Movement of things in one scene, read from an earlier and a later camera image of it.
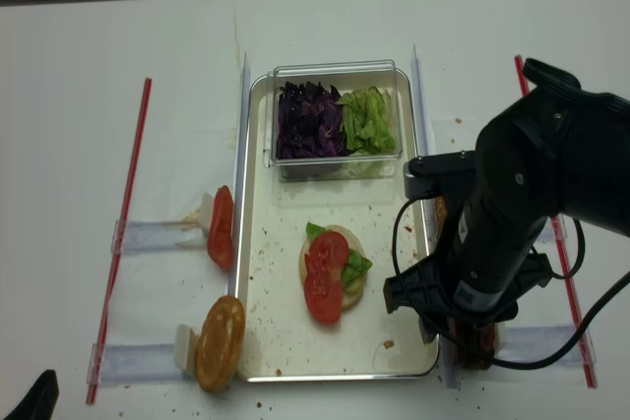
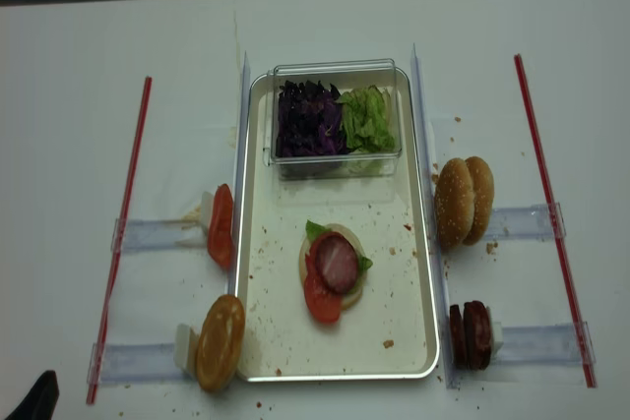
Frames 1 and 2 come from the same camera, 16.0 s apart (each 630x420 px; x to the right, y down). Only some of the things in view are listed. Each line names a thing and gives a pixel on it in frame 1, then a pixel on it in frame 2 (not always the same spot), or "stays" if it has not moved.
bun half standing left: [220, 343] stays
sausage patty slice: [441, 209] → [337, 263]
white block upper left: [206, 213] stays
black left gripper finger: [39, 403] stays
